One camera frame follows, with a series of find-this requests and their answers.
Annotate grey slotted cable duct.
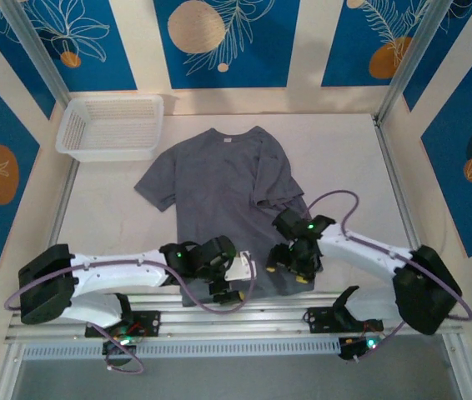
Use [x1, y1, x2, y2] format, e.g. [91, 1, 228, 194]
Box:
[23, 337, 342, 360]

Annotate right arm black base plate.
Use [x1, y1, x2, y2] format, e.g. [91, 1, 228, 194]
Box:
[307, 306, 385, 334]

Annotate aluminium corner post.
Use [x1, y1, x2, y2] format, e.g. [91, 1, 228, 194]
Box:
[0, 0, 73, 108]
[375, 0, 448, 126]

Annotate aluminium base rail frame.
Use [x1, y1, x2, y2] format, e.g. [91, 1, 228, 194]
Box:
[4, 291, 469, 345]

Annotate white plastic mesh basket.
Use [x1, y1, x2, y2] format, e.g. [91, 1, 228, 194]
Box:
[55, 94, 165, 163]

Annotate aluminium side rail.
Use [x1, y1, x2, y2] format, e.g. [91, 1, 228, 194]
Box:
[372, 115, 424, 253]
[47, 103, 82, 251]

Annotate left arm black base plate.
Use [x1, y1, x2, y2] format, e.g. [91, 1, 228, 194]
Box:
[84, 310, 162, 338]

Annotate grey t-shirt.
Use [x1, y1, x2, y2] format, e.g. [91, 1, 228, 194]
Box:
[133, 127, 319, 308]

